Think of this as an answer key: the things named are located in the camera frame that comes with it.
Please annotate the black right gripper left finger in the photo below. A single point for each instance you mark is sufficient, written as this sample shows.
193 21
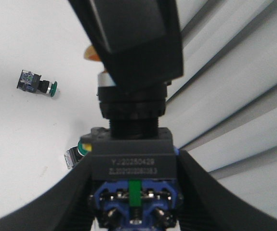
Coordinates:
64 207

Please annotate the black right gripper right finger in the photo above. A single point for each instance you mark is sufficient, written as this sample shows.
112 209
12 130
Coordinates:
208 206

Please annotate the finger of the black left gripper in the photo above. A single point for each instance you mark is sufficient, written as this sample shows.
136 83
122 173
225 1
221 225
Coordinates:
138 41

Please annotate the yellow push button switch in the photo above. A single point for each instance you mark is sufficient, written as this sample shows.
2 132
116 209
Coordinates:
134 175

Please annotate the green push button upright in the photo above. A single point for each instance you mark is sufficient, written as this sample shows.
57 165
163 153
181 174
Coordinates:
75 154

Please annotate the grey pleated curtain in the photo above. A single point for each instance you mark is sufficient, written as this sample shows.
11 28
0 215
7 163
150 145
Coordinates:
223 111

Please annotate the green push button lying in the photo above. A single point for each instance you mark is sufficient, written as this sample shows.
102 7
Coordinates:
32 83

